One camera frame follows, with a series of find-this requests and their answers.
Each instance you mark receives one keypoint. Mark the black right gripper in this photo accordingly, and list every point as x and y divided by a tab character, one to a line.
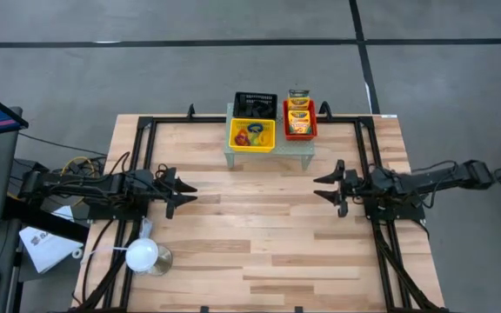
348	189

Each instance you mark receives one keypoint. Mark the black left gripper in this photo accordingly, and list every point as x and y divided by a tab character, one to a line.
168	191

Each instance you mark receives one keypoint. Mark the Crayola crayon box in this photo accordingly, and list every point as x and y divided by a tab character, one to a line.
298	101
299	122

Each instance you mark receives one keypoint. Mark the red plastic basket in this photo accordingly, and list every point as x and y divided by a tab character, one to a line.
286	130

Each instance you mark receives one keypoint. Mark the yellow plastic basket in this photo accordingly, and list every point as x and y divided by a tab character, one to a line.
250	143

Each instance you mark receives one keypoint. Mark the black plastic basket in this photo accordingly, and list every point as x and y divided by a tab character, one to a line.
255	106

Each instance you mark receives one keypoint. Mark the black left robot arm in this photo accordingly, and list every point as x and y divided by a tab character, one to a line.
85	187

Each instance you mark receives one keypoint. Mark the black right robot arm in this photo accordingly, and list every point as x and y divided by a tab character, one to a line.
433	178

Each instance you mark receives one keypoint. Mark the green mesh metal shelf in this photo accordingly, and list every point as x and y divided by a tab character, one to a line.
294	150

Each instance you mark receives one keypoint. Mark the white plastic tag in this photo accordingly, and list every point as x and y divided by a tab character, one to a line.
146	227

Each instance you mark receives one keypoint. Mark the white globe table lamp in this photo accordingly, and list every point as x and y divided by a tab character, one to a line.
141	254

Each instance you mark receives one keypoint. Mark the white tape roll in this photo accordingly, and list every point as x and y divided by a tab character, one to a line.
73	253

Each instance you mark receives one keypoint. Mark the white paper sheet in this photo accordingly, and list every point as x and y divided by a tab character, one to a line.
44	250

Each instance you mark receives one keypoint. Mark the black aluminium rail frame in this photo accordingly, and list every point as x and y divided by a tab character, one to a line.
342	118

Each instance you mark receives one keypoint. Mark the black frame bracket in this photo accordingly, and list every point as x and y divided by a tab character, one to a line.
324	106
191	112

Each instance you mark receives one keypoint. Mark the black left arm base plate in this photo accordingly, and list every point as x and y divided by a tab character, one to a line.
102	214

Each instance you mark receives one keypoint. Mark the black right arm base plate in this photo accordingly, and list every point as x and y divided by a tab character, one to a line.
411	214

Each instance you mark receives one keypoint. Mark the black desk frame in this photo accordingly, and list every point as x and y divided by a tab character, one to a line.
50	221

